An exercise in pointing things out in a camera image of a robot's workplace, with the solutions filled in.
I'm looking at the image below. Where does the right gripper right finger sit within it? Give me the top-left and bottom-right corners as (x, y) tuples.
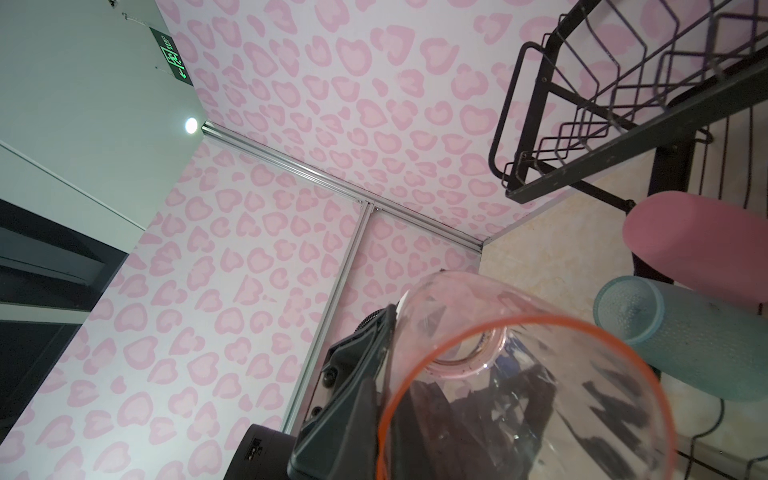
(467, 365), (556, 468)

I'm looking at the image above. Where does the green exit sign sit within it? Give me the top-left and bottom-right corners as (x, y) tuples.
(149, 27), (193, 86)

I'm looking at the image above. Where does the teal textured cup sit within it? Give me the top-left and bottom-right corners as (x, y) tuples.
(593, 276), (767, 402)

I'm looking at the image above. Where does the black wire dish rack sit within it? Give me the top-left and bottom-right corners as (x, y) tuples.
(488, 0), (768, 480)

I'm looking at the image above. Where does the round ceiling light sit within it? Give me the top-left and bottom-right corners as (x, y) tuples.
(184, 117), (199, 134)

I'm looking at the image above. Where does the opaque pink plastic cup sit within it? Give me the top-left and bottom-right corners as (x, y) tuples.
(622, 191), (767, 307)

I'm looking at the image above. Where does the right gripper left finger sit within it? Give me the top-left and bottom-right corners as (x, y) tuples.
(287, 304), (397, 479)

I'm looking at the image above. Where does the clear pink plastic cup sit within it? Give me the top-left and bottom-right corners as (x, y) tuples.
(376, 271), (675, 479)

